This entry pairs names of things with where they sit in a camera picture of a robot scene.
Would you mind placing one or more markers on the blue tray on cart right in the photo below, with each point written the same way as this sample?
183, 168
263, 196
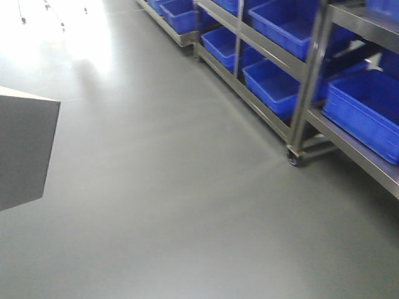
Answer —
365, 105

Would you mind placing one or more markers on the gray square hollow base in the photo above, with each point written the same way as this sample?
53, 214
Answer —
28, 126

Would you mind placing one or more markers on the blue tray on cart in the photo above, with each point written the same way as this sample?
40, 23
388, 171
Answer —
273, 86
365, 105

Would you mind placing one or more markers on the distant steel shelf cart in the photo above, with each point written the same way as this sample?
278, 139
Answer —
322, 74

